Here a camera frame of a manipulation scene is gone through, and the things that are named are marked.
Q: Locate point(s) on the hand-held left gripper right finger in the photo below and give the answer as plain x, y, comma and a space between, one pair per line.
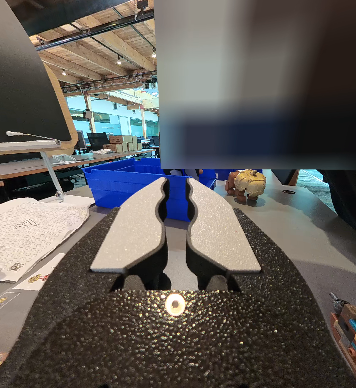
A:
217, 233

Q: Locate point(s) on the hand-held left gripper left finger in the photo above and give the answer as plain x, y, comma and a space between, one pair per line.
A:
135, 230

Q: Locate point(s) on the brown and tan lego animal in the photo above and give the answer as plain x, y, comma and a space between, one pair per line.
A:
250, 182

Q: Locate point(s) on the lego instruction booklet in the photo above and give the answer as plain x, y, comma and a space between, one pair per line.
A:
44, 269

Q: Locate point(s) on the round desk grommet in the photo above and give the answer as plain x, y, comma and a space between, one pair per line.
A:
288, 191

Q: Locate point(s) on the stack of cardboard boxes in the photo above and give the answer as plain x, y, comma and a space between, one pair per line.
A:
123, 145

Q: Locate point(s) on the long wooden table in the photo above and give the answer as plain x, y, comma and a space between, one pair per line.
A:
74, 160

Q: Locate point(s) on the black office chair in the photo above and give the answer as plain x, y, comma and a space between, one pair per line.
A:
97, 140

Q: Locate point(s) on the white paper with printed circles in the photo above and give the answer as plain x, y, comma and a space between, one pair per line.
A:
29, 230

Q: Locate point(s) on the curved wooden panel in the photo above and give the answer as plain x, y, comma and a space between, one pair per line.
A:
67, 121

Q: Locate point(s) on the person's dark clothing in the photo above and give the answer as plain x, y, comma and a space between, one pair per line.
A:
350, 206

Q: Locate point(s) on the white monitor stand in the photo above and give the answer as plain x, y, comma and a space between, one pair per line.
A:
20, 146

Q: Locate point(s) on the black monitor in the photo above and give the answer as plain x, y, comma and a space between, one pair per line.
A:
14, 75

